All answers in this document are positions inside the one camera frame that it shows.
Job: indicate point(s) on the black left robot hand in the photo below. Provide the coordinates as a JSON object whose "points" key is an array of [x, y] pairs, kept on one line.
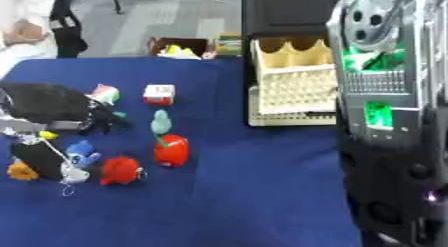
{"points": [[46, 102]]}

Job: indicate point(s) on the pale compartment drawer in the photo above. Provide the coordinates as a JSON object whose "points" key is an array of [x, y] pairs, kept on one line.
{"points": [[294, 87]]}

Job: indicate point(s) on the small yellow toy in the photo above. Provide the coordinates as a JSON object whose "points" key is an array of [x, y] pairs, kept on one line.
{"points": [[48, 135]]}

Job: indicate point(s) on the pink and green toy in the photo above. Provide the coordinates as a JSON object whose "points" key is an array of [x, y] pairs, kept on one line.
{"points": [[107, 94]]}

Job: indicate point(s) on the blue soft toy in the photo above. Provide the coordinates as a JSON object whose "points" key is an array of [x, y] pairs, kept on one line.
{"points": [[81, 154]]}

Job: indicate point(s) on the orange soft toy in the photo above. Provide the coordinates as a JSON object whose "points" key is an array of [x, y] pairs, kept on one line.
{"points": [[21, 171]]}

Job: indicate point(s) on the black bag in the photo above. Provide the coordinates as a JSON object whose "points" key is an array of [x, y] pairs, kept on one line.
{"points": [[67, 27]]}

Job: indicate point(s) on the person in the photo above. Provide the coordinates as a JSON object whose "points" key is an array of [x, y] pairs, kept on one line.
{"points": [[20, 27]]}

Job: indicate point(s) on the red fuzzy soft toy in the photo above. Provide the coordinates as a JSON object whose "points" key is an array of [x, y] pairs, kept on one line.
{"points": [[119, 171]]}

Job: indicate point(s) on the red and white box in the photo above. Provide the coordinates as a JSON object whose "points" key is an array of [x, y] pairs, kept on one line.
{"points": [[158, 94]]}

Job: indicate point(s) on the teal soft toy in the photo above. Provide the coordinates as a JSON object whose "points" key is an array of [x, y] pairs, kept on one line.
{"points": [[161, 123]]}

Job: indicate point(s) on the black chair leg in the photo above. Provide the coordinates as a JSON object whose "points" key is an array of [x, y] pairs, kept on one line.
{"points": [[116, 2]]}

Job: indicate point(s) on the red apple toy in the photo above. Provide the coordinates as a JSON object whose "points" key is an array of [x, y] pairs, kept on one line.
{"points": [[171, 151]]}

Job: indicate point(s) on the brown cardboard box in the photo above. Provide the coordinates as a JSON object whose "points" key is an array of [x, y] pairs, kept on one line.
{"points": [[178, 47]]}

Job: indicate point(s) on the green stacked items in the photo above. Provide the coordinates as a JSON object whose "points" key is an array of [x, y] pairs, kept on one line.
{"points": [[230, 44]]}

